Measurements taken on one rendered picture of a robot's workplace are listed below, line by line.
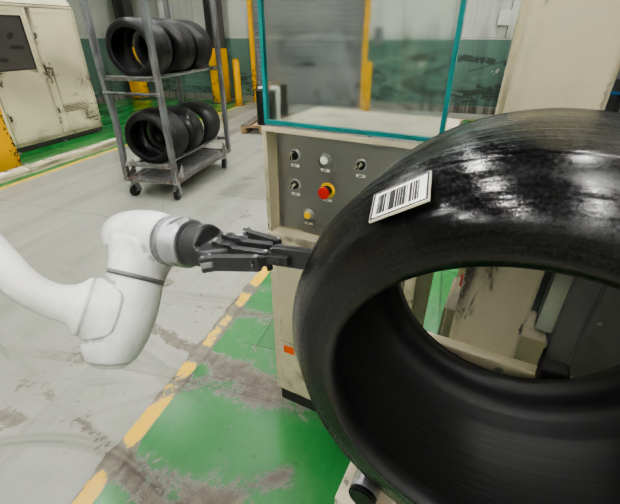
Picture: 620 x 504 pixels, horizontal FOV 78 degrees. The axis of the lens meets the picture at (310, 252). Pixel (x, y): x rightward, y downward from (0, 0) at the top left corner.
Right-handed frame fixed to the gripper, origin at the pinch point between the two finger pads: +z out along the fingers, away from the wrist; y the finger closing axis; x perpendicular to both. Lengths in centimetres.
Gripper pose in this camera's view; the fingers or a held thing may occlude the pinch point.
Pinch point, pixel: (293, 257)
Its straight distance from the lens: 57.1
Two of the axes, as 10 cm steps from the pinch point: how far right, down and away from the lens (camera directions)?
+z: 8.8, 1.1, -4.7
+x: 1.2, 8.9, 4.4
